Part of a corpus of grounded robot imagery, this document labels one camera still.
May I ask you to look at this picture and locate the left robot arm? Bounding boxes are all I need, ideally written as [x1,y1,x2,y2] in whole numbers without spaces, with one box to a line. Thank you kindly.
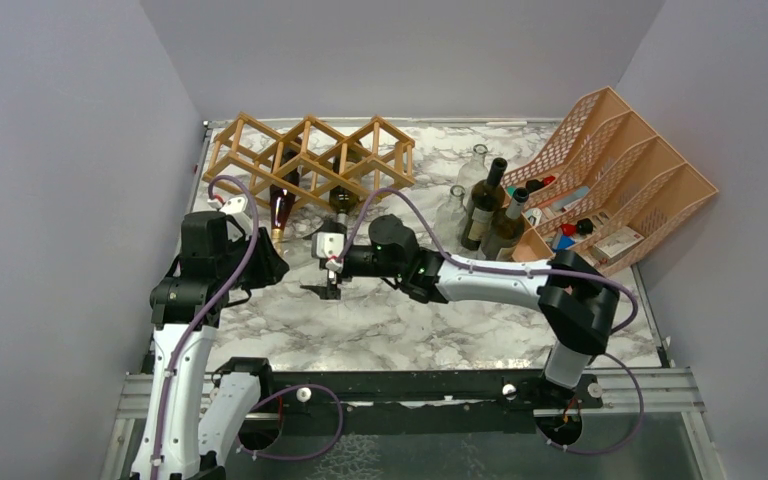
[129,211,289,479]

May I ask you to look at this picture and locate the green wine bottle beige label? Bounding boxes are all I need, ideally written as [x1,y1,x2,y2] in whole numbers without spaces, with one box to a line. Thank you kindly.
[460,157,508,251]

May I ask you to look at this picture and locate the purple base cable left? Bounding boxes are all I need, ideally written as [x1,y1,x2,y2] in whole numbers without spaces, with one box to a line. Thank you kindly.
[241,382,346,463]

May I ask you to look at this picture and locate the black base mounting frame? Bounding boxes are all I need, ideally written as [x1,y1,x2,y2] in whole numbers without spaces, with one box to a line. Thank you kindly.
[118,367,693,439]

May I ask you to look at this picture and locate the clear glass bottle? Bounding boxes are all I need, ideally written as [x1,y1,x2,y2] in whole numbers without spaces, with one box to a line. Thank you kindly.
[456,144,489,198]
[433,185,467,252]

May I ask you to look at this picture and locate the wooden wine rack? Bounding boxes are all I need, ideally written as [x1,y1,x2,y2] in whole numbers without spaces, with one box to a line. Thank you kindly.
[202,112,416,208]

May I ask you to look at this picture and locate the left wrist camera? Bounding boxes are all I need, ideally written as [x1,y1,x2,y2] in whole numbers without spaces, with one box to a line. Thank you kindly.
[207,195,253,241]

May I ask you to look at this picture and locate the clear bottle gold cap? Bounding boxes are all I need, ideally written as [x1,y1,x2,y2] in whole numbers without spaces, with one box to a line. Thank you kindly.
[269,147,300,255]

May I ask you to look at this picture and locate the peach plastic desk organizer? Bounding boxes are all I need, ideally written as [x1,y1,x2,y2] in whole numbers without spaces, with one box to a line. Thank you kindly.
[502,87,719,276]

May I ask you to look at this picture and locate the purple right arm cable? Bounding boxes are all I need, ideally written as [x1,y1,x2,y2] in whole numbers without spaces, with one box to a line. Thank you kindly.
[337,186,640,336]

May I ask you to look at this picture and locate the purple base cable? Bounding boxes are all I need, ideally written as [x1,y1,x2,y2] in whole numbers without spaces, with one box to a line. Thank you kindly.
[534,352,647,458]
[241,382,346,463]

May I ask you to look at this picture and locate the dark green top wine bottle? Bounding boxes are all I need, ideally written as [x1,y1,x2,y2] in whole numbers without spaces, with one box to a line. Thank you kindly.
[480,187,529,261]

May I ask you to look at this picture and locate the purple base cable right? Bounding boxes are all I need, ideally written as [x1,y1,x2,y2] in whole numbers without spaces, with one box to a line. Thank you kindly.
[534,352,647,458]

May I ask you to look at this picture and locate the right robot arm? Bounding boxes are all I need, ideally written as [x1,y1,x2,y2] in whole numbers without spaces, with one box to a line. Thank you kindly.
[308,215,620,407]

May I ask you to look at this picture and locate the dark bottle silver cap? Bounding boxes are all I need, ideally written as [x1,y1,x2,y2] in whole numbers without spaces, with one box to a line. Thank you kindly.
[329,149,362,227]

